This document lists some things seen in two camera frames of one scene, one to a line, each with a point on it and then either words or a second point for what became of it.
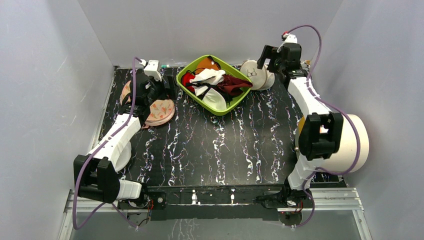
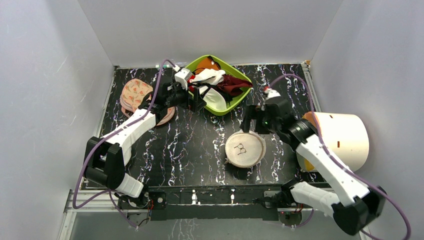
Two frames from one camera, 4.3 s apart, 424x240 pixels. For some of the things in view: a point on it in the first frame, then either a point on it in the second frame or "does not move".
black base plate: x=213 y=203 does not move
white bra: x=262 y=79 -> x=245 y=149
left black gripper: x=171 y=93 -> x=197 y=103
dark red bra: x=233 y=86 does not move
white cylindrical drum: x=353 y=151 does not move
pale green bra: x=215 y=99 does not move
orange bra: x=204 y=64 does not move
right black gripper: x=269 y=56 -> x=257 y=112
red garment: x=185 y=79 does not move
